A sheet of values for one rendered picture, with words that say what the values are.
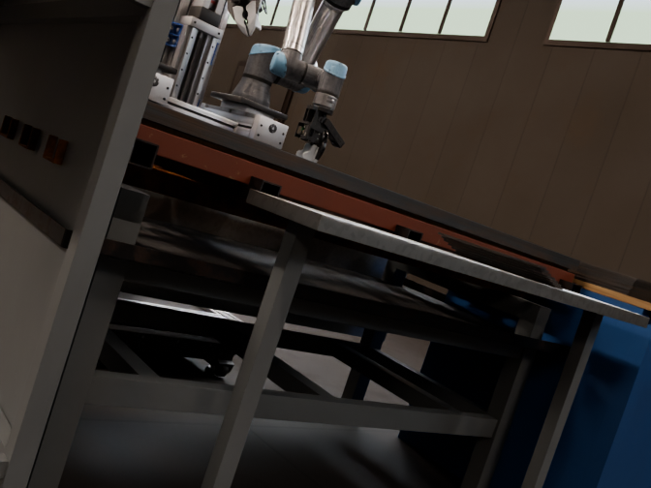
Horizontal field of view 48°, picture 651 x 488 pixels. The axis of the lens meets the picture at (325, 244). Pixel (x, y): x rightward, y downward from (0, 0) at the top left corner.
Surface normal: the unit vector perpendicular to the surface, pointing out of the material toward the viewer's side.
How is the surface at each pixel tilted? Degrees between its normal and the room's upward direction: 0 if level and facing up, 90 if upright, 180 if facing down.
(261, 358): 90
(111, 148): 90
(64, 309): 90
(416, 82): 90
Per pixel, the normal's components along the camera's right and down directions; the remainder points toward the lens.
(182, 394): 0.57, 0.24
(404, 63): -0.72, -0.20
